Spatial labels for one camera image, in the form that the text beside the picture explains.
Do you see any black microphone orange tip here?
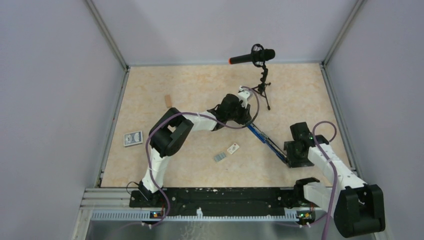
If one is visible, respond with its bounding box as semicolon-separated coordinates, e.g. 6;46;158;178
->
228;49;276;65

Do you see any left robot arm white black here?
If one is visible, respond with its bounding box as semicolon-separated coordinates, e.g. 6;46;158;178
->
138;88;255;207

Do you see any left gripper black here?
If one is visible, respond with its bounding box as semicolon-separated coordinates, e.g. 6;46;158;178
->
226;100;252;126

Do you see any blue stapler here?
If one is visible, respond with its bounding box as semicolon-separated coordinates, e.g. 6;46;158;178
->
247;123;288;165

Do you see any grey staple strip block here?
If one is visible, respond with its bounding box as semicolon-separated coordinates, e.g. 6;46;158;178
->
213;152;227;163

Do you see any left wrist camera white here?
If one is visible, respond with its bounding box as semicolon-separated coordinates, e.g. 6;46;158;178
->
237;86;253;109

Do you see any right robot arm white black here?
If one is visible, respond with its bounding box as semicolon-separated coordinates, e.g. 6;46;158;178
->
284;122;386;238

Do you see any small white staple box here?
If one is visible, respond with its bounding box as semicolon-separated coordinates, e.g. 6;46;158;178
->
227;143;240;155

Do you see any small brown staple box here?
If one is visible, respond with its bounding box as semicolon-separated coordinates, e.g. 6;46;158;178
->
164;94;173;109

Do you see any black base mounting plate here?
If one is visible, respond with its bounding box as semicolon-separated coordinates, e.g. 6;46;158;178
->
129;187;318;217

